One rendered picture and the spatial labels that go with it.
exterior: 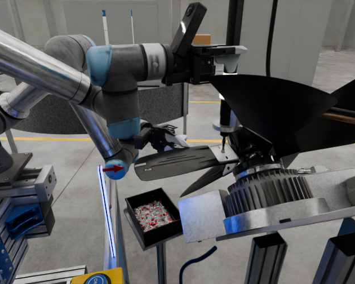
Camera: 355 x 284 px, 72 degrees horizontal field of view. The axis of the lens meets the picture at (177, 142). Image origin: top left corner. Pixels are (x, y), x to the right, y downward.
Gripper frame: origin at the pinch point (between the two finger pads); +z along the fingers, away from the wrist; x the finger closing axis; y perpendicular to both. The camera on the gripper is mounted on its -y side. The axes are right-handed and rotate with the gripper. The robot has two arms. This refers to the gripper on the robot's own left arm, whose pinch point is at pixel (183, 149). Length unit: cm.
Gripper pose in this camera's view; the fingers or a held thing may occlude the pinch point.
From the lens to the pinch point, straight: 75.7
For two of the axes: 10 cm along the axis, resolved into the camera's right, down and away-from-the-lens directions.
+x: -0.7, 9.3, 3.6
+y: 6.3, -2.4, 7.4
